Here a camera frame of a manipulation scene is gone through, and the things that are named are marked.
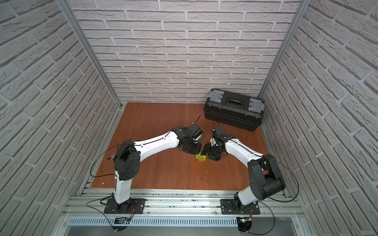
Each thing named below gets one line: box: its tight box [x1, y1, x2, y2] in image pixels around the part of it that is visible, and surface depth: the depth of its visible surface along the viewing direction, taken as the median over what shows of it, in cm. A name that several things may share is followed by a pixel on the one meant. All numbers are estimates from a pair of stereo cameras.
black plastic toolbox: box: [203, 89, 265, 132], surface depth 100 cm
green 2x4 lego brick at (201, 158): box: [195, 153, 207, 163], surface depth 89 cm
